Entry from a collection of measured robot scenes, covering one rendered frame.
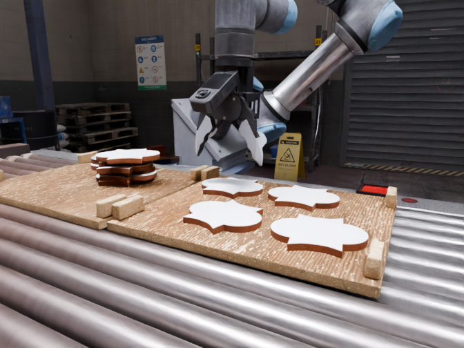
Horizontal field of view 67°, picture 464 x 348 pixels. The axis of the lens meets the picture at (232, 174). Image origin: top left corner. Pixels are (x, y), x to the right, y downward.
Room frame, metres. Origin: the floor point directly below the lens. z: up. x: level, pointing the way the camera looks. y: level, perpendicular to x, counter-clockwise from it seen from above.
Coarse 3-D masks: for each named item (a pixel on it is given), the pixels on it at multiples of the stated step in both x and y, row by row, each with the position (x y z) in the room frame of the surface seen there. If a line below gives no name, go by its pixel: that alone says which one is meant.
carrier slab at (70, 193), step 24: (72, 168) 0.90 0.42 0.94; (0, 192) 0.69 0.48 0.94; (24, 192) 0.69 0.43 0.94; (48, 192) 0.69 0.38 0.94; (72, 192) 0.69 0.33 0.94; (96, 192) 0.69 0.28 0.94; (120, 192) 0.69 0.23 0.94; (144, 192) 0.69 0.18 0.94; (168, 192) 0.69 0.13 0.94; (72, 216) 0.56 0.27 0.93; (96, 216) 0.55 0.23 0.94
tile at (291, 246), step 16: (272, 224) 0.49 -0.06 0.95; (288, 224) 0.49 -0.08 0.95; (304, 224) 0.49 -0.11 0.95; (320, 224) 0.49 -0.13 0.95; (336, 224) 0.49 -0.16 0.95; (288, 240) 0.44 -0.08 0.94; (304, 240) 0.43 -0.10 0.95; (320, 240) 0.43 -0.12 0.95; (336, 240) 0.43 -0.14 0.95; (352, 240) 0.43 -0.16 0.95; (336, 256) 0.41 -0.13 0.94
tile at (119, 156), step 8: (104, 152) 0.77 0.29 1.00; (112, 152) 0.77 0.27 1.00; (120, 152) 0.77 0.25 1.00; (128, 152) 0.77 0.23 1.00; (136, 152) 0.77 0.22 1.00; (144, 152) 0.77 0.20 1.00; (152, 152) 0.77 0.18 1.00; (104, 160) 0.72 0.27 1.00; (112, 160) 0.70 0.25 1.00; (120, 160) 0.71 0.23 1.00; (128, 160) 0.71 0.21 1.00; (136, 160) 0.71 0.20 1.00; (144, 160) 0.73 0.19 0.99
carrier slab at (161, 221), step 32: (192, 192) 0.69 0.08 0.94; (128, 224) 0.51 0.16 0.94; (160, 224) 0.51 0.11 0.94; (192, 224) 0.51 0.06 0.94; (352, 224) 0.51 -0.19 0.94; (384, 224) 0.51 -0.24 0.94; (224, 256) 0.43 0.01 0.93; (256, 256) 0.41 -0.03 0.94; (288, 256) 0.41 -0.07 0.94; (320, 256) 0.41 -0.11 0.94; (352, 256) 0.41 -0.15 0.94; (352, 288) 0.35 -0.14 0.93
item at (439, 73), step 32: (416, 0) 4.73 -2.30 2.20; (448, 0) 4.60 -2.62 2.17; (416, 32) 4.72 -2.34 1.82; (448, 32) 4.59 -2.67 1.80; (352, 64) 4.99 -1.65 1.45; (384, 64) 4.86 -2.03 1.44; (416, 64) 4.71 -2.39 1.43; (448, 64) 4.58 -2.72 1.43; (352, 96) 5.00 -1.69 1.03; (384, 96) 4.84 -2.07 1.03; (416, 96) 4.69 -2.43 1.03; (448, 96) 4.55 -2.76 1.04; (352, 128) 4.98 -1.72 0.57; (384, 128) 4.82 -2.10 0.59; (416, 128) 4.67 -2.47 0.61; (448, 128) 4.52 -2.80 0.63; (352, 160) 4.97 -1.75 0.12; (384, 160) 4.80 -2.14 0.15; (416, 160) 4.64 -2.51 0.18; (448, 160) 4.50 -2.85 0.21
